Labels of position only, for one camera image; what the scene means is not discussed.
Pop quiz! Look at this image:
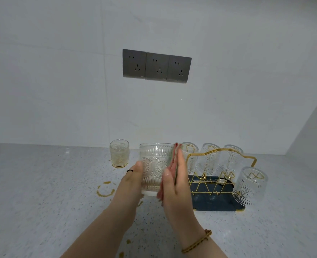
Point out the person's left hand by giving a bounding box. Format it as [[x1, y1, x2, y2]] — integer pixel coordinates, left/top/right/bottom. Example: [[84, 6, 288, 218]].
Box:
[[112, 161, 145, 211]]

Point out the gold bracelet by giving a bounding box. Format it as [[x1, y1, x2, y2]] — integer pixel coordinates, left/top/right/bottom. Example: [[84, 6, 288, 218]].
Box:
[[181, 229, 212, 254]]

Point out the person's right hand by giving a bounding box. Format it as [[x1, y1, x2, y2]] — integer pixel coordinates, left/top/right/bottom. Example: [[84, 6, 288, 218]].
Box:
[[161, 156, 206, 241]]

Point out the single embossed clear glass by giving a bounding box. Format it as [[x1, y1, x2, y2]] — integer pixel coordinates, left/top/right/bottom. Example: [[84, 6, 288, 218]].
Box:
[[197, 143, 221, 175], [139, 143, 175, 197], [219, 144, 244, 176], [232, 166, 269, 207], [180, 142, 199, 176]]

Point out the gold wire cup rack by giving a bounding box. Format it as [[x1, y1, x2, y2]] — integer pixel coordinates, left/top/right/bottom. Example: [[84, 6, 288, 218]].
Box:
[[186, 147, 257, 213]]

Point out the person's left forearm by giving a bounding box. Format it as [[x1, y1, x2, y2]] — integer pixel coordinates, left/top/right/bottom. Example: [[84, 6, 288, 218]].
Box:
[[60, 205, 137, 258]]

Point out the person's right forearm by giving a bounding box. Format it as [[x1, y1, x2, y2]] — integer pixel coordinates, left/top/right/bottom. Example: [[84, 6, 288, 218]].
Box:
[[184, 235, 228, 258]]

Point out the cluster of embossed glasses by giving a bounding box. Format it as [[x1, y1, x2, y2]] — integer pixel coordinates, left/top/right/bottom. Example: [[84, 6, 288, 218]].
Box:
[[110, 139, 130, 168]]

